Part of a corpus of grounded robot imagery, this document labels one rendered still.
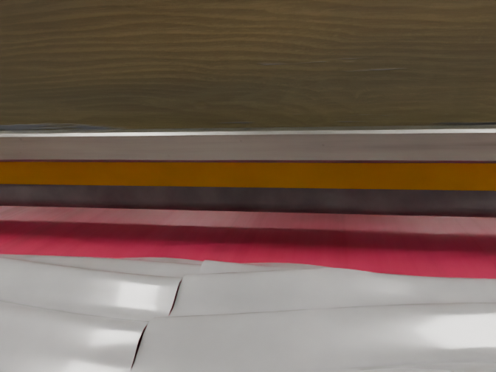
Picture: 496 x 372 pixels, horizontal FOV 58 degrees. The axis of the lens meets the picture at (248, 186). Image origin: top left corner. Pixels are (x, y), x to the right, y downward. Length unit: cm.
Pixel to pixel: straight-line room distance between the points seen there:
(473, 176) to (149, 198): 12
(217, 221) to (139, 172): 4
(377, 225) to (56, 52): 14
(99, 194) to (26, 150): 3
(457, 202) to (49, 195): 16
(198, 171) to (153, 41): 5
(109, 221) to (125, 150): 5
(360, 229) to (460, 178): 4
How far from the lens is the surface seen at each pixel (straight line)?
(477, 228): 19
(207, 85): 16
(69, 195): 20
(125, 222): 19
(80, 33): 18
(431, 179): 17
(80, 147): 17
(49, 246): 18
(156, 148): 15
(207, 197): 18
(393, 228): 18
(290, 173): 17
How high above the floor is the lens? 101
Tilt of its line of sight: 13 degrees down
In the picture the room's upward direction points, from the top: 2 degrees counter-clockwise
